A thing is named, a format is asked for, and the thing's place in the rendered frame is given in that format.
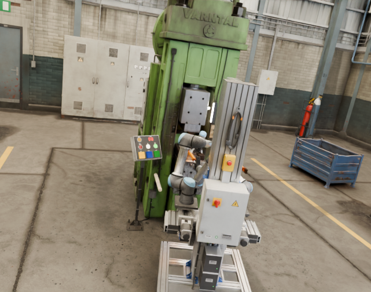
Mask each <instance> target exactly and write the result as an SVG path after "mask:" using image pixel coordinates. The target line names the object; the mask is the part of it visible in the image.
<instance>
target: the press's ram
mask: <svg viewBox="0 0 371 292"><path fill-rule="evenodd" d="M209 99H210V92H208V91H206V90H204V89H203V88H199V89H191V88H188V87H187V86H183V89H182V96H181V104H180V109H179V117H178V120H179V121H180V122H181V123H187V124H193V125H205V120H206V116H207V110H209V109H210V107H208V103H209Z"/></svg>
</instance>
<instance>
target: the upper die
mask: <svg viewBox="0 0 371 292"><path fill-rule="evenodd" d="M178 124H179V125H180V127H181V128H182V129H183V131H185V132H197V133H199V132H200V127H201V125H193V124H187V123H181V122H180V121H179V120H178Z"/></svg>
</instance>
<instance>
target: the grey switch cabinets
mask: <svg viewBox="0 0 371 292"><path fill-rule="evenodd" d="M154 55H155V51H154V48H147V47H143V46H135V45H128V44H123V43H116V42H109V41H101V40H97V39H89V38H82V37H77V36H70V35H64V62H63V90H62V105H61V118H68V119H83V120H91V121H106V122H121V123H136V124H139V123H140V119H141V115H140V114H141V111H142V102H143V96H144V93H143V89H144V82H145V78H148V77H149V71H150V63H151V62H153V60H154Z"/></svg>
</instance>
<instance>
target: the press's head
mask: <svg viewBox="0 0 371 292"><path fill-rule="evenodd" d="M246 11H247V8H246V7H243V3H241V2H240V0H233V1H232V2H230V1H224V0H168V1H167V7H166V8H165V9H164V16H163V25H162V31H161V32H160V35H159V38H164V39H176V40H180V41H188V42H194V43H202V44H206V45H212V46H220V47H224V48H231V49H238V50H245V51H247V48H248V45H246V41H247V35H248V29H249V24H250V19H245V14H246Z"/></svg>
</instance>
